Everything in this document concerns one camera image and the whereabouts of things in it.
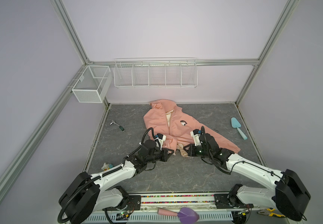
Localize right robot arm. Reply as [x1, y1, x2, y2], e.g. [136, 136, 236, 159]
[184, 129, 311, 221]

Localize pink zip jacket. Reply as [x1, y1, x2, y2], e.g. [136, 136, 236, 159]
[143, 99, 241, 158]

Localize small green-handled screwdriver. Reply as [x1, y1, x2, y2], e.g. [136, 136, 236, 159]
[110, 120, 125, 132]

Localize teal plastic trowel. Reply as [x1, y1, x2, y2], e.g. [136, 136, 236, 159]
[231, 117, 248, 140]

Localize small colourful toy figure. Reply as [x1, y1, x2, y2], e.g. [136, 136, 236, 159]
[101, 163, 113, 172]

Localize white mesh box basket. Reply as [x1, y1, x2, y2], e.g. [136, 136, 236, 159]
[72, 65, 113, 103]

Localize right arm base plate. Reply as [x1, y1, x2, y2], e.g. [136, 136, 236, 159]
[214, 193, 254, 209]

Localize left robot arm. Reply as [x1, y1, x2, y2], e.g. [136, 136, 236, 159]
[57, 127, 174, 224]

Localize purple pink-handled scoop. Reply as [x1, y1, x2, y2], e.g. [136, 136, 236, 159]
[157, 207, 200, 224]

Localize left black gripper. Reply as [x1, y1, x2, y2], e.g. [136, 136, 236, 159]
[146, 147, 174, 164]

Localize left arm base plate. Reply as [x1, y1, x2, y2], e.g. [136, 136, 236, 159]
[106, 195, 141, 211]

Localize white wire shelf basket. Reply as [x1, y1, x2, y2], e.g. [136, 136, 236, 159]
[113, 57, 198, 88]

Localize yellow-handled pliers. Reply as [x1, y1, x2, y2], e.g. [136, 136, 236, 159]
[258, 208, 285, 218]

